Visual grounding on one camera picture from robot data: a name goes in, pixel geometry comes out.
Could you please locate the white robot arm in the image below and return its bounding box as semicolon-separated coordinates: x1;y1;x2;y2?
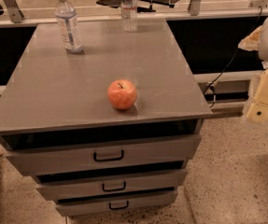
238;17;268;123

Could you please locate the red apple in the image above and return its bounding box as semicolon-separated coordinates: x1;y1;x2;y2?
107;79;137;110

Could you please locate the clear empty plastic bottle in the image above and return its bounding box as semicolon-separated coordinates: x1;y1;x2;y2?
120;0;137;32

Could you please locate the bottom grey drawer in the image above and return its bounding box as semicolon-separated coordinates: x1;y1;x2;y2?
56;189;177;217

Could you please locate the grey drawer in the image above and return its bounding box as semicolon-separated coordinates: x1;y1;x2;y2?
56;189;177;217
36;169;187;201
7;133;201;175

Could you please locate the grey drawer cabinet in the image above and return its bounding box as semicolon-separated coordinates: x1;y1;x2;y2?
0;20;210;205

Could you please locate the clear water bottle white cap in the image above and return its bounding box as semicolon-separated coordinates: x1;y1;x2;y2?
55;0;83;53

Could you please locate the middle grey drawer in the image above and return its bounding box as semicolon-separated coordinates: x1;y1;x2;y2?
36;169;187;201

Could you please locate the top grey drawer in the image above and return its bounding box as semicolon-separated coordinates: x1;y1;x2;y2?
7;133;201;175

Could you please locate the black cable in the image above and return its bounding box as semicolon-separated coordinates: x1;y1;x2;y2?
202;5;264;109

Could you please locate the grey window rail frame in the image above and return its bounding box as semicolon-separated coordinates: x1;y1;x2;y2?
0;0;268;27

